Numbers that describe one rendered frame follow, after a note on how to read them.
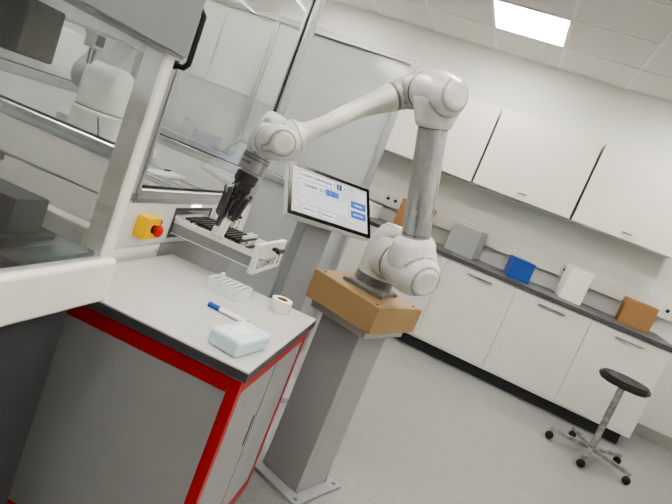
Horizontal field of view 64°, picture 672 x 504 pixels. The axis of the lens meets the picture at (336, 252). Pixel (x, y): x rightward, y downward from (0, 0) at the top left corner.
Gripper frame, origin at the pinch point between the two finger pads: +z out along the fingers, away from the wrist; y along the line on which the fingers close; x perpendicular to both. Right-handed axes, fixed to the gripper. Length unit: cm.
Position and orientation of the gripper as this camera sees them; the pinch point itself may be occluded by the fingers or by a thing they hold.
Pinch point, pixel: (220, 227)
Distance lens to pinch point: 182.0
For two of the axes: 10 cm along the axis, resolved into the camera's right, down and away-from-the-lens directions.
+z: -4.7, 8.8, 0.5
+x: 7.8, 4.4, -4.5
